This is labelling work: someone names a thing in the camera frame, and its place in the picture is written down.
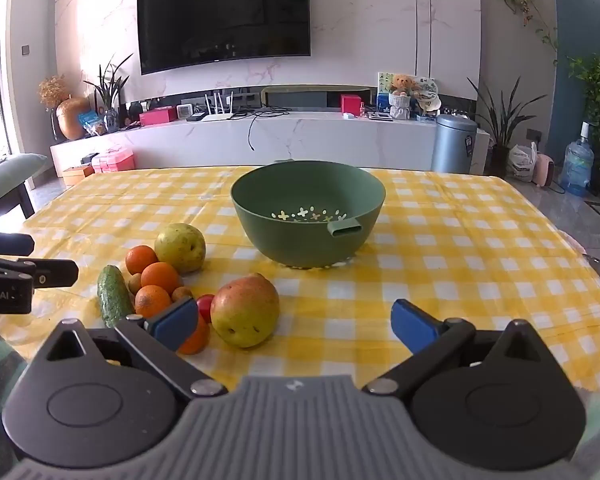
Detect pink storage boxes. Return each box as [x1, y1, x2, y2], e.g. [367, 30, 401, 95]
[91, 147, 136, 175]

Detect red green mango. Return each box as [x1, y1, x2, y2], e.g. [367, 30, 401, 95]
[210, 273, 280, 349]

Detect orange cardboard box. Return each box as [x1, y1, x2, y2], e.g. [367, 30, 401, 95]
[61, 164, 95, 187]

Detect pink heater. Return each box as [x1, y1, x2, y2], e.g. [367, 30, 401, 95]
[532, 153, 556, 184]

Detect blue snack bag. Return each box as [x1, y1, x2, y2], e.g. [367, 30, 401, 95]
[77, 110, 103, 136]

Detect green pothos plant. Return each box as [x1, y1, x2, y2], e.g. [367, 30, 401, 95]
[567, 50, 600, 156]

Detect orchid plant in glass vase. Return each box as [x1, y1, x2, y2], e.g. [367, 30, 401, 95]
[83, 53, 133, 133]

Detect dried flower bunch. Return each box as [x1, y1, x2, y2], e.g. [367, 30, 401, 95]
[38, 75, 68, 111]

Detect black curved television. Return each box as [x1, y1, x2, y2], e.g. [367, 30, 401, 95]
[136, 0, 312, 76]

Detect hanging vine plant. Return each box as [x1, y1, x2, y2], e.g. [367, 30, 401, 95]
[491, 0, 558, 63]

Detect white marble television cabinet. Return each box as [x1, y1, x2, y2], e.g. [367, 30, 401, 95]
[50, 109, 491, 179]

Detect green cushioned chair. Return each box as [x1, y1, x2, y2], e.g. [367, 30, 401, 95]
[0, 154, 48, 226]

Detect pink flat box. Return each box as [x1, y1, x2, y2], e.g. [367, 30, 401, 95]
[139, 107, 178, 126]

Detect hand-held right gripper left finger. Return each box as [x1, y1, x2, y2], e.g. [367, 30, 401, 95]
[42, 297, 229, 402]

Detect green cucumber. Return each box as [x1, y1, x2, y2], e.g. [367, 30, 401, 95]
[97, 265, 136, 329]

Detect colourful drawing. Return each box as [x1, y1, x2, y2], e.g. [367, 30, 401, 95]
[377, 72, 396, 111]

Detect blue water bottle with pump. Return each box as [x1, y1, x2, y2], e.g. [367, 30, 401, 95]
[559, 121, 595, 197]

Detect yellow checkered tablecloth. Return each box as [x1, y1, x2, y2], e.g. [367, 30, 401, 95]
[0, 165, 600, 403]

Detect white router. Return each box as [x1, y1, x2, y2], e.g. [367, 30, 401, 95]
[201, 91, 236, 122]

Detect red tomato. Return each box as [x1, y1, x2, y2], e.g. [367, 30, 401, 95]
[196, 294, 216, 323]

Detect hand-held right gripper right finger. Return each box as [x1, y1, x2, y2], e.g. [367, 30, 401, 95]
[361, 299, 545, 402]

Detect dark grey soundbar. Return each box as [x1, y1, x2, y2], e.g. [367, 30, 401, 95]
[261, 86, 371, 109]

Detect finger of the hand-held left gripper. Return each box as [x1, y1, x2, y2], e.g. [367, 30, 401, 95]
[0, 254, 80, 289]
[0, 226, 35, 257]

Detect black cable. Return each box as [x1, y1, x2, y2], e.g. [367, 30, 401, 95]
[247, 106, 301, 153]

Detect orange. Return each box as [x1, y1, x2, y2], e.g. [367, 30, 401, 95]
[177, 312, 211, 356]
[125, 245, 159, 276]
[134, 285, 173, 318]
[141, 262, 182, 295]

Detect tall leafy potted plant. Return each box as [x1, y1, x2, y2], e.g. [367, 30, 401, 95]
[467, 76, 536, 178]

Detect teddy bear bouquet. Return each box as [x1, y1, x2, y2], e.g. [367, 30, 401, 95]
[387, 74, 416, 122]

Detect round printed hand fan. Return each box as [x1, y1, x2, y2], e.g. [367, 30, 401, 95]
[412, 77, 438, 102]

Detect yellow green pear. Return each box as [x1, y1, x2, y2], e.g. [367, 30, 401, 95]
[154, 223, 207, 275]

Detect green strainer bowl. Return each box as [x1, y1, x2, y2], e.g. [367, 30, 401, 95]
[230, 160, 387, 268]

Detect copper vase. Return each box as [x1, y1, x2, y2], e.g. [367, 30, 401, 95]
[55, 96, 91, 141]

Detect white plastic bag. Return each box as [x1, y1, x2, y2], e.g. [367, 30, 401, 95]
[507, 142, 538, 182]

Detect blue grey trash can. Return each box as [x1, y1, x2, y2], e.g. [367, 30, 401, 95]
[431, 114, 478, 175]

